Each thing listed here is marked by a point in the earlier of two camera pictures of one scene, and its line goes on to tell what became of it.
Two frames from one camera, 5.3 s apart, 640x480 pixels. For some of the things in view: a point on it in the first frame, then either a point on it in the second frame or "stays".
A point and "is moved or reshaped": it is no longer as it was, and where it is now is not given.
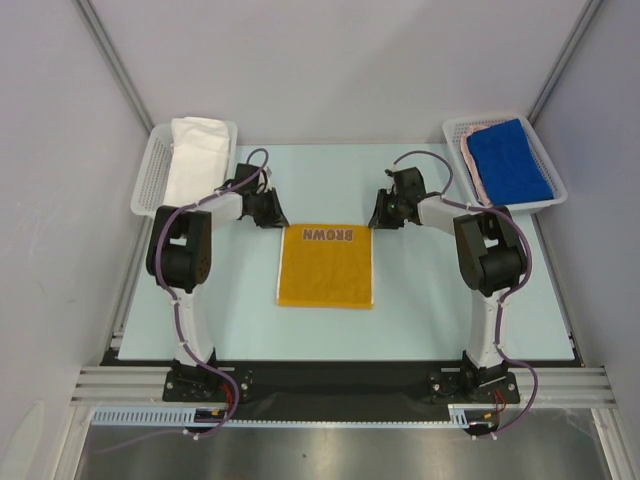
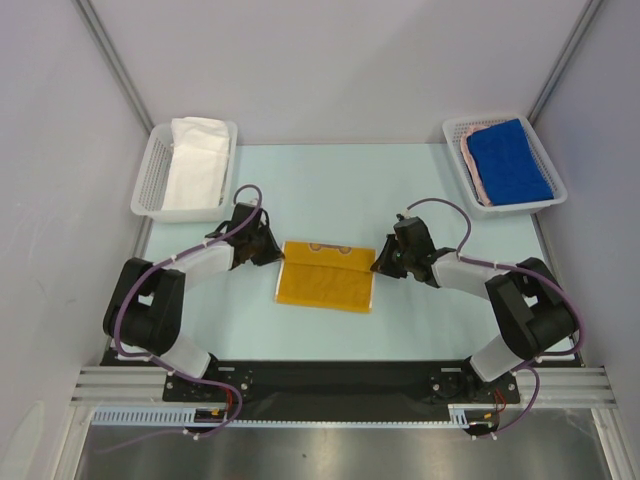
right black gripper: [383, 212] -> [397, 259]
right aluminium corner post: [564, 59] stays
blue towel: [507, 165] stays
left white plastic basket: [150, 188] stays
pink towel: [463, 141] stays
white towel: [198, 159] stays
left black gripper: [276, 218] -> [273, 253]
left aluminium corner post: [114, 60] stays
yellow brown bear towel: [326, 266] is moved or reshaped
